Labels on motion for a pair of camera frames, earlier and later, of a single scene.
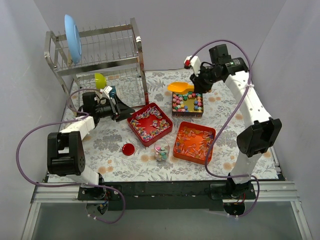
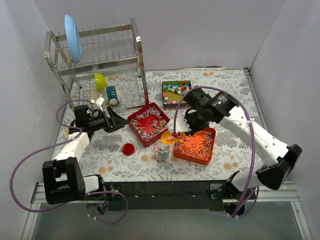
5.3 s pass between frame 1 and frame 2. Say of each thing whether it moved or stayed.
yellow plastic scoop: moved
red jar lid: stayed
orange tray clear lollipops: stayed
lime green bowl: stayed
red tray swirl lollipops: stayed
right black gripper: moved
